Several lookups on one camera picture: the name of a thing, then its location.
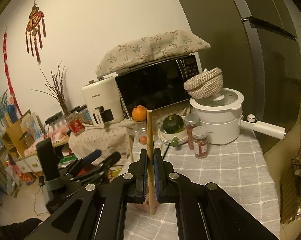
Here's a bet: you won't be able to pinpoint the floral cushion on microwave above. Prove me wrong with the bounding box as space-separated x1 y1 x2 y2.
95 29 211 78

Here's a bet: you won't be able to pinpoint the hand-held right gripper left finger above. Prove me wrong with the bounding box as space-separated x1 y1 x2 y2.
24 148 149 240

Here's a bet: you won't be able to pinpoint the black-lid glass canister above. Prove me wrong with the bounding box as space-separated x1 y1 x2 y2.
70 105 93 125

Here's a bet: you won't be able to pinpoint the dried branches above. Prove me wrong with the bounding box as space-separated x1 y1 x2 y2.
31 61 71 117

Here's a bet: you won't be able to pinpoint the short red-label spice jar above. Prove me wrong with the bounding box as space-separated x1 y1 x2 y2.
192 126 209 160

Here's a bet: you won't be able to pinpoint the green pumpkin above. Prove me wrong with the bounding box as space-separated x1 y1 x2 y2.
162 114 185 134

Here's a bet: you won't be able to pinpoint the grey refrigerator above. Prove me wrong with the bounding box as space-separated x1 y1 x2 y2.
168 0 301 154

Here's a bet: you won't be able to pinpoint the red hanging string decoration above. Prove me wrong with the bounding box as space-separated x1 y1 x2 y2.
2 27 23 117

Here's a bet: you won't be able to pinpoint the framed picture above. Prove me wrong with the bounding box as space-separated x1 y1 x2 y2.
20 110 44 140

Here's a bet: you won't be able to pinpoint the white electric cooking pot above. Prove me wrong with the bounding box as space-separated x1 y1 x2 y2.
189 87 287 145

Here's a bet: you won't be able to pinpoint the wooden chopstick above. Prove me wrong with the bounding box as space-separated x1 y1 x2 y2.
146 110 157 215

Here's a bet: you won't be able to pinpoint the large orange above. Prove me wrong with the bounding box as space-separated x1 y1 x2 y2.
132 102 149 122

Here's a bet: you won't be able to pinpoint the red knot wall ornament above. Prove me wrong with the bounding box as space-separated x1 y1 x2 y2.
25 0 46 66

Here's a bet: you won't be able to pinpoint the woven rope basket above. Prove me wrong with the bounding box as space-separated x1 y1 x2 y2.
183 67 223 99

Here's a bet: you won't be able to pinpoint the brown cardboard box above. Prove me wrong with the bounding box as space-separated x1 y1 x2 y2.
280 170 301 224

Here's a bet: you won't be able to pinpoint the pink cloth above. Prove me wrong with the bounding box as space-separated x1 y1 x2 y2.
47 126 69 143

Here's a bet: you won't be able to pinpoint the wooden shelf unit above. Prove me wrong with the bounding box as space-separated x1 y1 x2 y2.
0 110 71 173

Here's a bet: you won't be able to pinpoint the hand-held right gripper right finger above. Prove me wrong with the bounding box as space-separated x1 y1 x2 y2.
153 148 279 240

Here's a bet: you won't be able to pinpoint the floral cloth drape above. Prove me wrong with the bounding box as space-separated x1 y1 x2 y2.
68 124 134 167

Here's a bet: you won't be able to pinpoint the glass jar with wooden lid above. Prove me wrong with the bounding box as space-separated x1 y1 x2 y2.
134 120 158 146

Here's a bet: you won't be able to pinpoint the white air fryer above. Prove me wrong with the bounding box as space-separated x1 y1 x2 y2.
81 76 126 128

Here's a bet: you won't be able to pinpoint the black power strip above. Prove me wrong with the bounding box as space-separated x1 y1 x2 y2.
45 114 64 125

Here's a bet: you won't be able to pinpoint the tall glass spice jar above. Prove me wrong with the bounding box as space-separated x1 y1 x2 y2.
183 114 201 151

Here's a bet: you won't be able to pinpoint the black microwave oven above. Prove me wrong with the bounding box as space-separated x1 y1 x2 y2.
114 53 203 117

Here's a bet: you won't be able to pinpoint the grey checked tablecloth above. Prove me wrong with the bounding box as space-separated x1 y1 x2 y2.
123 130 282 240

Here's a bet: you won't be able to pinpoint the person's left forearm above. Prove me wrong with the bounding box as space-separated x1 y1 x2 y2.
0 217 44 240

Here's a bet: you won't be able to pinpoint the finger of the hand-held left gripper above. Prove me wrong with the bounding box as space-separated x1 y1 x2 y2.
63 149 102 178
73 152 121 184

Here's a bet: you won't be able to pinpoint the red-label glass jar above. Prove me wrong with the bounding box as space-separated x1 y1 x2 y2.
65 113 86 137

